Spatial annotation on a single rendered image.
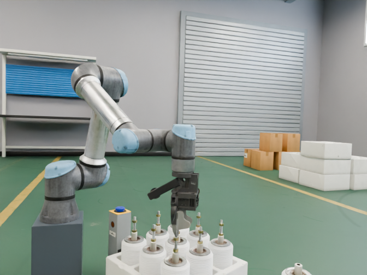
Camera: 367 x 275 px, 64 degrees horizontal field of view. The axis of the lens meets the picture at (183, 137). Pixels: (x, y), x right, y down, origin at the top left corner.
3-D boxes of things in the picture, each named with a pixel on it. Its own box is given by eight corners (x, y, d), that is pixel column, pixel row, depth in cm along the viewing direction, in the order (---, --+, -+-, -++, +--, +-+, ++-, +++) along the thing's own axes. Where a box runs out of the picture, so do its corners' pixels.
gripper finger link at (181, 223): (189, 241, 92) (190, 211, 92) (170, 239, 93) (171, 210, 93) (190, 238, 95) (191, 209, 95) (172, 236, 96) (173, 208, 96)
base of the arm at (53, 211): (36, 225, 112) (36, 199, 111) (42, 213, 126) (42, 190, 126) (78, 222, 116) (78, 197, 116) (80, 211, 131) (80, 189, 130)
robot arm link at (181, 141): (181, 124, 100) (201, 124, 95) (180, 156, 101) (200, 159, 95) (165, 124, 94) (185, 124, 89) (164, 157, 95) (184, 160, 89)
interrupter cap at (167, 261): (164, 268, 92) (164, 265, 92) (163, 257, 100) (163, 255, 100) (188, 267, 93) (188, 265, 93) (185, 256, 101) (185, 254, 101)
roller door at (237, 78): (177, 156, 630) (181, 9, 616) (175, 155, 642) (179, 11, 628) (301, 156, 724) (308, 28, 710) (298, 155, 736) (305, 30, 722)
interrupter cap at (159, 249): (162, 245, 109) (162, 243, 109) (164, 254, 102) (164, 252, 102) (142, 246, 108) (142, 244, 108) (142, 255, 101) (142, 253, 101)
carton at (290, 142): (299, 151, 491) (300, 133, 489) (286, 151, 485) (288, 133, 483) (288, 150, 520) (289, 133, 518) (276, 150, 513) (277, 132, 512)
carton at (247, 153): (258, 165, 534) (259, 148, 533) (265, 167, 511) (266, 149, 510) (243, 165, 526) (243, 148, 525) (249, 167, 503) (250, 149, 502)
